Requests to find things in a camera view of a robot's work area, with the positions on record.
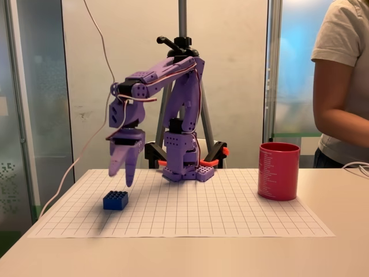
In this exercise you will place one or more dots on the person in beige t-shirt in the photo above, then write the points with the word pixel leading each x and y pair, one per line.
pixel 343 29

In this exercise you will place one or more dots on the grey metal frame post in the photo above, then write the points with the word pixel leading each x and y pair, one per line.
pixel 20 115
pixel 272 72

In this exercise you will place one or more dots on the black orange table clamp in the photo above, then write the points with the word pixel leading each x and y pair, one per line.
pixel 219 153
pixel 151 154

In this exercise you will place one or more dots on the red cup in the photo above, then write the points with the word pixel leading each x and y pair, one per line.
pixel 278 173

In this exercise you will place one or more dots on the blue toy brick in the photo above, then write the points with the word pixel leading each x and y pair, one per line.
pixel 115 200

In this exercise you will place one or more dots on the purple robot arm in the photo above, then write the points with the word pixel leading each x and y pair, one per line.
pixel 184 95

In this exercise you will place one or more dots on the white grid paper sheet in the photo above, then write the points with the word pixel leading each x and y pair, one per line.
pixel 184 213

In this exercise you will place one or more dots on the grey black camera tripod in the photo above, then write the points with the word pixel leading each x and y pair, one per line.
pixel 182 23

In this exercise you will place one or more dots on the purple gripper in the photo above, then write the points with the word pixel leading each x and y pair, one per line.
pixel 130 137

